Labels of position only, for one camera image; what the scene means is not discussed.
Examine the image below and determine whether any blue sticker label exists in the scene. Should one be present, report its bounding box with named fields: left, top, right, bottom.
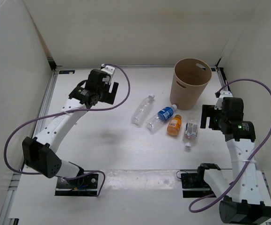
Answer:
left=59, top=70, right=75, bottom=75

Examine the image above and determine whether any left aluminium frame rail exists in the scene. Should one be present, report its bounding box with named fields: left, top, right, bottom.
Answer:
left=31, top=69, right=57, bottom=137

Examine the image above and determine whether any right black frame rail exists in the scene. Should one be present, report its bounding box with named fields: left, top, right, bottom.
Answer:
left=217, top=67, right=228, bottom=86

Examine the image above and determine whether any clear bottle white label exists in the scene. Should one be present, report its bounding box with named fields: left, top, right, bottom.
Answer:
left=183, top=119, right=198, bottom=150

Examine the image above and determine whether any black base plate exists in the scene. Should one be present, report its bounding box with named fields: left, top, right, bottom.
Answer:
left=176, top=170, right=216, bottom=198
left=54, top=171, right=99, bottom=197

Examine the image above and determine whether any brown round bin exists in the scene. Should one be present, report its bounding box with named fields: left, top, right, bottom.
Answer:
left=169, top=58, right=212, bottom=110

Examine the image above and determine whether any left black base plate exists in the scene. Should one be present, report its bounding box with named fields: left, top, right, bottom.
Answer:
left=54, top=171, right=99, bottom=197

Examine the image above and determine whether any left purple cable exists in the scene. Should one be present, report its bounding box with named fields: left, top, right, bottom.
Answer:
left=3, top=64, right=131, bottom=197

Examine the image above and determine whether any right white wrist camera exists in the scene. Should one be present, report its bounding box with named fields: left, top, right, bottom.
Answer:
left=214, top=90, right=233, bottom=110

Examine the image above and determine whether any orange plastic bottle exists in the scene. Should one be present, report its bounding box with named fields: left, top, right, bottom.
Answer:
left=167, top=114, right=182, bottom=137

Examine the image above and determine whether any blue label plastic bottle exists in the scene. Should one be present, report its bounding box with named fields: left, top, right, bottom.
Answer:
left=146, top=105, right=177, bottom=134

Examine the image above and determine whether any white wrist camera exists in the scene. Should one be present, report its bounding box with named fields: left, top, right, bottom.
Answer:
left=214, top=90, right=233, bottom=110
left=100, top=64, right=115, bottom=83

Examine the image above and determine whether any clear plastic bottle white cap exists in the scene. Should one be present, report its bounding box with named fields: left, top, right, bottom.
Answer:
left=131, top=94, right=155, bottom=127

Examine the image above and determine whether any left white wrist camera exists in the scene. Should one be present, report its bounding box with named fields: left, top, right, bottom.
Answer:
left=100, top=64, right=115, bottom=83

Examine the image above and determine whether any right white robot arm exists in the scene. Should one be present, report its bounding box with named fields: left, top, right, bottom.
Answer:
left=196, top=97, right=271, bottom=225

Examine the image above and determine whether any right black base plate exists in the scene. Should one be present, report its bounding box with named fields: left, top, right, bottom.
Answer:
left=176, top=170, right=216, bottom=198

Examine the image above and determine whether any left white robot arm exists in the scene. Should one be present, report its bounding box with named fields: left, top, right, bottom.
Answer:
left=22, top=64, right=118, bottom=188

